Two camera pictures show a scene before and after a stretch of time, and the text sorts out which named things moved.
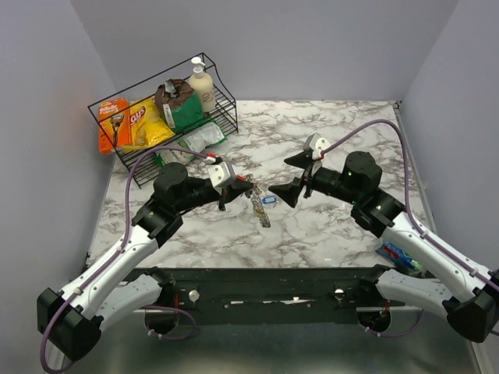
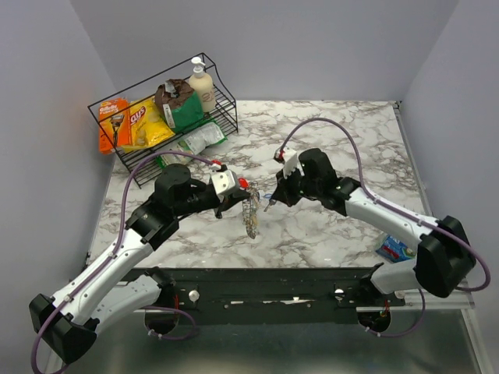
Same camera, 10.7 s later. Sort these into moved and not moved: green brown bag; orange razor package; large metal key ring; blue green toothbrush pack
Moved: large metal key ring
Not moved: orange razor package; blue green toothbrush pack; green brown bag
